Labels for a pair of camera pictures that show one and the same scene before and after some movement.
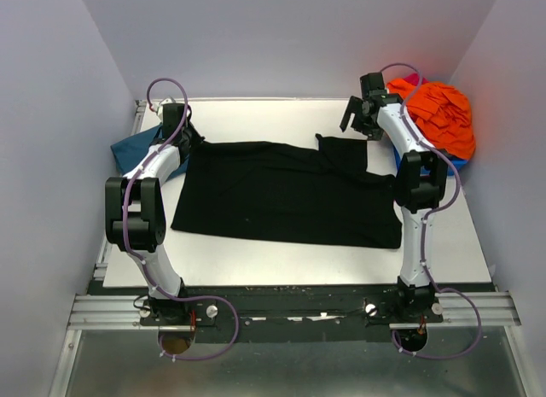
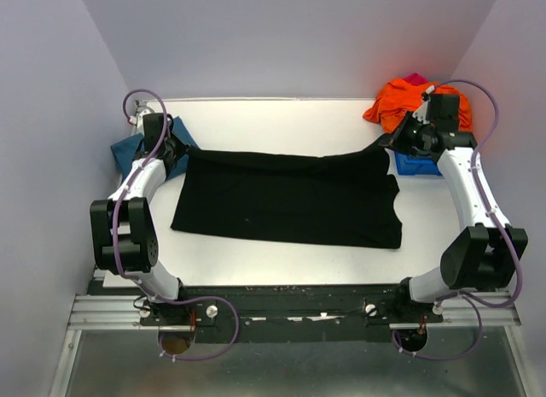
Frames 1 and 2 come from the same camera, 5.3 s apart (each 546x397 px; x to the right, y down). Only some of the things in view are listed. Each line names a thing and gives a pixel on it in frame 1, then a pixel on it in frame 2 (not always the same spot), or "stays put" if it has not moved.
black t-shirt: [321, 195] stays put
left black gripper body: [188, 133] -> [176, 144]
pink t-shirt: [414, 78] stays put
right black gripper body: [363, 107] -> [411, 137]
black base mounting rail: [290, 314] stays put
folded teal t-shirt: [127, 152] stays put
